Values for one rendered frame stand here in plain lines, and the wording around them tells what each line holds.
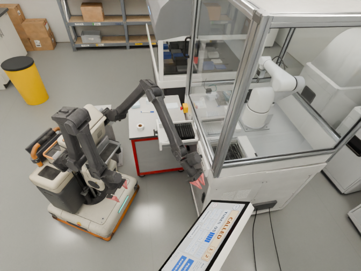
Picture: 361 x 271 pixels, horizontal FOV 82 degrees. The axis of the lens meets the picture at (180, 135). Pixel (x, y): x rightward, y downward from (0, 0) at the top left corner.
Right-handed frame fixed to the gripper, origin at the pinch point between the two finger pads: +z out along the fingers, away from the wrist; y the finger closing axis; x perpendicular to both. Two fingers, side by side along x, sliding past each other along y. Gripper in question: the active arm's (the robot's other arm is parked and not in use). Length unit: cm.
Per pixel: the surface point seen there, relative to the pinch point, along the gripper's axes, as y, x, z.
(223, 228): -15.5, -17.7, 14.9
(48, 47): 129, 387, -306
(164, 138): 34, 59, -28
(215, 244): -24.5, -18.3, 14.8
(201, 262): -34.6, -16.7, 14.8
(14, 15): 101, 353, -363
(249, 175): 41.1, 3.3, 26.6
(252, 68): 21, -53, -43
